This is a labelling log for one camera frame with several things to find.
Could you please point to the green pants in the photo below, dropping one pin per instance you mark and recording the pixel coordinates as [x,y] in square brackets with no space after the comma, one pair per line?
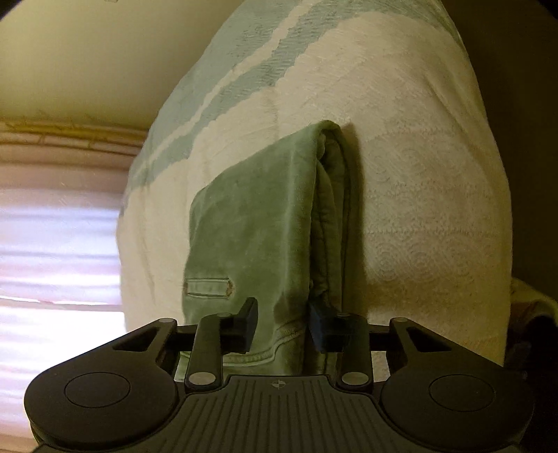
[248,226]

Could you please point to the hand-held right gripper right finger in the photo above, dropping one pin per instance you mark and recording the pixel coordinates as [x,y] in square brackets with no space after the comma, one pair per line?
[317,329]

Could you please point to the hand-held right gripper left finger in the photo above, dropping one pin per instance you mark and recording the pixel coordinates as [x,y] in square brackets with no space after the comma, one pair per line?
[250,324]

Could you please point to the cream cloth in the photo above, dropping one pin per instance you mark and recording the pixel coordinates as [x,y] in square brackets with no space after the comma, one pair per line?
[529,300]

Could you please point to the pale pink curtain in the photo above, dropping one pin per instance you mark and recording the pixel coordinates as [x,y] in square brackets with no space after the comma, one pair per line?
[52,244]

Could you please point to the white quilted bedspread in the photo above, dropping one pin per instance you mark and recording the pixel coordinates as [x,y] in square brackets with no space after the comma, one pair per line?
[414,152]

